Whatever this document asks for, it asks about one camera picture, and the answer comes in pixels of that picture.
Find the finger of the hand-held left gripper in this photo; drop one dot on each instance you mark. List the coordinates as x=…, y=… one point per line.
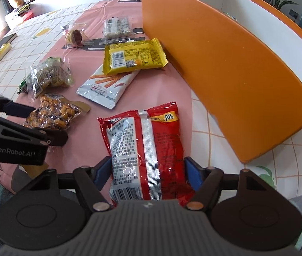
x=15, y=108
x=52, y=138

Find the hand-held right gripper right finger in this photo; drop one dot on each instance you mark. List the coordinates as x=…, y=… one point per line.
x=193, y=174

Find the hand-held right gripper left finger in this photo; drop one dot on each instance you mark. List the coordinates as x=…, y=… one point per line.
x=103, y=171

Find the clear bag of peanuts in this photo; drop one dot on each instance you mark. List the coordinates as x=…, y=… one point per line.
x=55, y=114

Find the red snack packet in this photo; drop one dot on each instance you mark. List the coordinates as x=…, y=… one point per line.
x=164, y=144

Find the pastry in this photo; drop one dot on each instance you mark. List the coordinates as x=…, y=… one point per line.
x=74, y=37

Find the orange cardboard box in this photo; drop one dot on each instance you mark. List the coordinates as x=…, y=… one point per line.
x=220, y=58

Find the clear pack of white balls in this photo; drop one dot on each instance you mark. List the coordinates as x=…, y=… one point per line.
x=116, y=29

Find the clear bag green snack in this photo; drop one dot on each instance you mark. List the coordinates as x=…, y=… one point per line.
x=49, y=76

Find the yellow tissue pack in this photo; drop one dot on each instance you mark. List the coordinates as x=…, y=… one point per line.
x=0, y=53

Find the white stick snack packet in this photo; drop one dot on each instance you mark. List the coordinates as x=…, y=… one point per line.
x=100, y=88

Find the pink mat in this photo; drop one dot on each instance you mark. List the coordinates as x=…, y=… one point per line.
x=151, y=90

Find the yellow snack packet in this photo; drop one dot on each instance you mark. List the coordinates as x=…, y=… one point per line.
x=135, y=56

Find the wall socket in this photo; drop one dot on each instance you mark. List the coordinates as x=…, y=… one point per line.
x=294, y=13

